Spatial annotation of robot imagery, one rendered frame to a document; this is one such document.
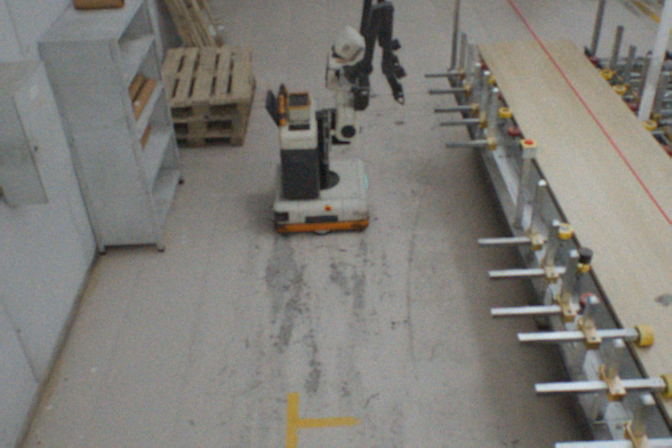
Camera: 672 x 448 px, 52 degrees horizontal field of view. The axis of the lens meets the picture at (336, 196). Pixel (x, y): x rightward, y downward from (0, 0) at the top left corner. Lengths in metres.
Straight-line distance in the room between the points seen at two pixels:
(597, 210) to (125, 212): 2.94
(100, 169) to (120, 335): 1.06
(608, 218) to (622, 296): 0.57
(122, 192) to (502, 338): 2.56
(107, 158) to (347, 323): 1.83
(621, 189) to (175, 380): 2.63
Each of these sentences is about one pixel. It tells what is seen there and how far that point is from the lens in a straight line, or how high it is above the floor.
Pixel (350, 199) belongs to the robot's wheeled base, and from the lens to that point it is 4.71.
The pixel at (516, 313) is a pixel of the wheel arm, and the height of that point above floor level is 0.86.
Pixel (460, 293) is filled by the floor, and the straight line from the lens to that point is 4.41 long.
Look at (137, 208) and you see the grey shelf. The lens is 4.73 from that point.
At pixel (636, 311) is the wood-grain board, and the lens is 3.16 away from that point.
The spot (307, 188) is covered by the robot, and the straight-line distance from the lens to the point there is 4.64.
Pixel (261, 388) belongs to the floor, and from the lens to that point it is 3.90.
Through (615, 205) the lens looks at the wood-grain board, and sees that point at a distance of 3.76.
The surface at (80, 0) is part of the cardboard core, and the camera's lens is 4.72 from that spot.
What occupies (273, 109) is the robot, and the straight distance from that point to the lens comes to 4.56.
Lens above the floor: 2.95
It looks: 34 degrees down
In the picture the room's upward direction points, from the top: 3 degrees counter-clockwise
